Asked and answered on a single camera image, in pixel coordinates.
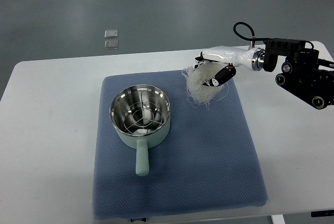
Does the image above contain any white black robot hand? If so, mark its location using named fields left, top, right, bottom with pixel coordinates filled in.
left=194, top=46, right=265, bottom=87

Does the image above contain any upper silver floor plate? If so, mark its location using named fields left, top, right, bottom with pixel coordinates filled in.
left=104, top=29, right=118, bottom=39

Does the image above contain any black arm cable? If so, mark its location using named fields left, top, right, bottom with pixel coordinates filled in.
left=233, top=21, right=268, bottom=49

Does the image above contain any lower silver floor plate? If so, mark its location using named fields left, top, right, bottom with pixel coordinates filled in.
left=104, top=39, right=118, bottom=50

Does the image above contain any blue textured cloth mat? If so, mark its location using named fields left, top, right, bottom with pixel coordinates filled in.
left=92, top=70, right=268, bottom=220

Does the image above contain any silver floor plate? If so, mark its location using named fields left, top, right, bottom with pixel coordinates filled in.
left=104, top=39, right=118, bottom=50
left=104, top=29, right=118, bottom=39

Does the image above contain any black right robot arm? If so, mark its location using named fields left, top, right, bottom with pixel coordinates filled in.
left=256, top=38, right=333, bottom=110

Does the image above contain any white vermicelli noodle bundle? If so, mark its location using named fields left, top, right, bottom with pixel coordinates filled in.
left=181, top=63, right=230, bottom=110

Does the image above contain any mint green steel pot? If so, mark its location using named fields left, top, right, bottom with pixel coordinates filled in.
left=110, top=85, right=171, bottom=176

